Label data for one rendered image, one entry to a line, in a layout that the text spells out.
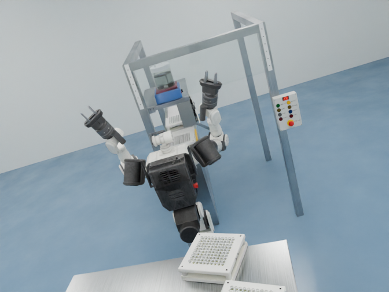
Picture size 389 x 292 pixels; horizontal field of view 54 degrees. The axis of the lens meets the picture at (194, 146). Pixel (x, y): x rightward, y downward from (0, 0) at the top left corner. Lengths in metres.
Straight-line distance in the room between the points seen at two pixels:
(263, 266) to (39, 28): 5.28
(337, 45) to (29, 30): 4.74
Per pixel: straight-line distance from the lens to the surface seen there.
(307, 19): 6.45
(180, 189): 2.06
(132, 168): 2.16
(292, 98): 2.89
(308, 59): 6.56
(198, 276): 1.77
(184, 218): 2.20
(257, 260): 1.79
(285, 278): 1.69
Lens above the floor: 2.07
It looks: 23 degrees down
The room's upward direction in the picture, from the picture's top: 18 degrees counter-clockwise
